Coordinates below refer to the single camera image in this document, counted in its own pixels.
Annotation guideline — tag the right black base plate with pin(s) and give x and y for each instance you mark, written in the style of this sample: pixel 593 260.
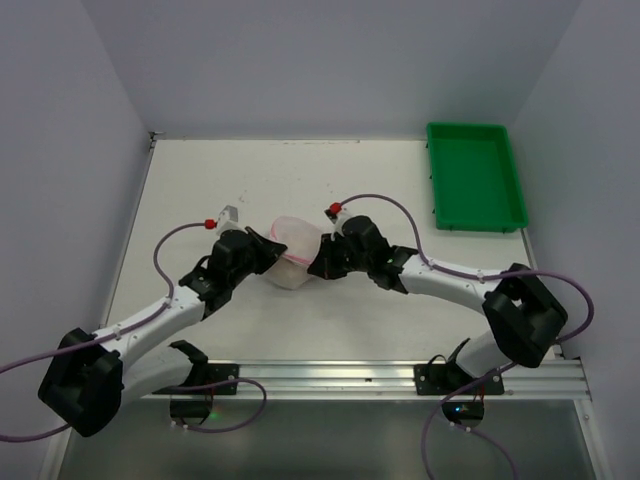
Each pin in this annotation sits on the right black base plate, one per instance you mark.
pixel 439 379

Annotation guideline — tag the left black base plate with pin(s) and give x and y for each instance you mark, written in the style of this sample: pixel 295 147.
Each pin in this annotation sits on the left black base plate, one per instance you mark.
pixel 209 379

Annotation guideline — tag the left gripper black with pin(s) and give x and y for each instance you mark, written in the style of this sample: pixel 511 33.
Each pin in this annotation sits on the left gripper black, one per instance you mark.
pixel 260 247

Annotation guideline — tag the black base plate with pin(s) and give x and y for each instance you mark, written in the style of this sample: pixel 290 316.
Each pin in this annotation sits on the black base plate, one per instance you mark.
pixel 209 379
pixel 439 379

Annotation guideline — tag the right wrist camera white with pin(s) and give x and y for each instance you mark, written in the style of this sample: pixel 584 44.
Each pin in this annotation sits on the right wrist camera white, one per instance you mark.
pixel 338 214

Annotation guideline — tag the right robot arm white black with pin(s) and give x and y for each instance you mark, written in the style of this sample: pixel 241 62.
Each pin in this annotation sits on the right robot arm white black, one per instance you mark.
pixel 524 317

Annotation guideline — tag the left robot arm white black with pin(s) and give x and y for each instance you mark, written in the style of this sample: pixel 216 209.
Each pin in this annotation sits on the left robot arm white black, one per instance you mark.
pixel 92 375

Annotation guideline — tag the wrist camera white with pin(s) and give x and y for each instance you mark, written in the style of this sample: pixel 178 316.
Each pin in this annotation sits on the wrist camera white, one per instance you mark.
pixel 227 220
pixel 338 214

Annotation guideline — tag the white mesh laundry bag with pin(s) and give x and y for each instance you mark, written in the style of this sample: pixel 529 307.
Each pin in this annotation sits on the white mesh laundry bag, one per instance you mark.
pixel 302 240

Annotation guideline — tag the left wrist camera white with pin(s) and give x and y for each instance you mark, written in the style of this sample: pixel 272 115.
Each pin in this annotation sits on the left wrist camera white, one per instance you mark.
pixel 227 220

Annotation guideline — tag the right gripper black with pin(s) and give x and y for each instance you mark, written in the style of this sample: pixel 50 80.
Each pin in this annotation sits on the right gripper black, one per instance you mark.
pixel 327 256

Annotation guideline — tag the aluminium rail front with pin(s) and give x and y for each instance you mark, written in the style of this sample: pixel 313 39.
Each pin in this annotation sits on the aluminium rail front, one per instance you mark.
pixel 353 380

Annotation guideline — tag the green plastic tray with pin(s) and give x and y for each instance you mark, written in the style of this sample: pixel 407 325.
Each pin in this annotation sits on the green plastic tray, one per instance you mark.
pixel 475 181

